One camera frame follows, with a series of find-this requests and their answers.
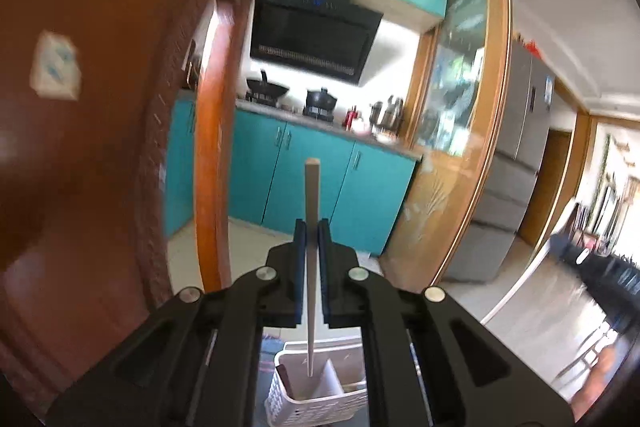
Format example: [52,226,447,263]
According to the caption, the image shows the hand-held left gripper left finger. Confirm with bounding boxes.
[47,219,307,427]

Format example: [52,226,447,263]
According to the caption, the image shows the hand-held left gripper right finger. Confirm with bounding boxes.
[318,218,576,427]

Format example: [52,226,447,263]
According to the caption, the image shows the beige wooden chopstick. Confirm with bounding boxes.
[305,158,321,378]

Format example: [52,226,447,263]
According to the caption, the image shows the white slotted utensil basket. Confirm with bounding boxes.
[264,341,370,427]

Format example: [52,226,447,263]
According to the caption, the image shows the person's right forearm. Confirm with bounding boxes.
[570,342,631,420]

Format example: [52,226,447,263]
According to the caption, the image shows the teal lower kitchen cabinets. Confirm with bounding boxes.
[165,99,418,258]

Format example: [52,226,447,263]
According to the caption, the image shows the brown interior door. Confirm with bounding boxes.
[517,129,573,248]

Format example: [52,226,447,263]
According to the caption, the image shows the grey kitchen countertop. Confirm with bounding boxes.
[235,99,423,160]

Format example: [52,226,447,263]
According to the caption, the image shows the glass sliding door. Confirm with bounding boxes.
[380,0,513,285]

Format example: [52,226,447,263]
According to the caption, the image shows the black gas stove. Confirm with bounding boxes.
[244,91,337,124]

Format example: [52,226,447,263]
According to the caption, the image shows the steel kettle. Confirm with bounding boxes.
[370,95,405,135]

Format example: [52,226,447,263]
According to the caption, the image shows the black cooking pot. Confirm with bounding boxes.
[305,88,337,115]

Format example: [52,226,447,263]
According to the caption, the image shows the silver refrigerator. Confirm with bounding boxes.
[442,38,557,284]

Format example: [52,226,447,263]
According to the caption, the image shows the black wok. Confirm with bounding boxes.
[246,70,291,100]

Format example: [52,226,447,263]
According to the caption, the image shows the brown wooden door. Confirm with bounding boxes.
[0,0,256,408]

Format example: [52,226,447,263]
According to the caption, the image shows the black range hood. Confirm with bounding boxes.
[249,0,384,86]

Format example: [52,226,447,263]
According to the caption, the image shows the white sticker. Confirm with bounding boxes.
[29,31,82,100]

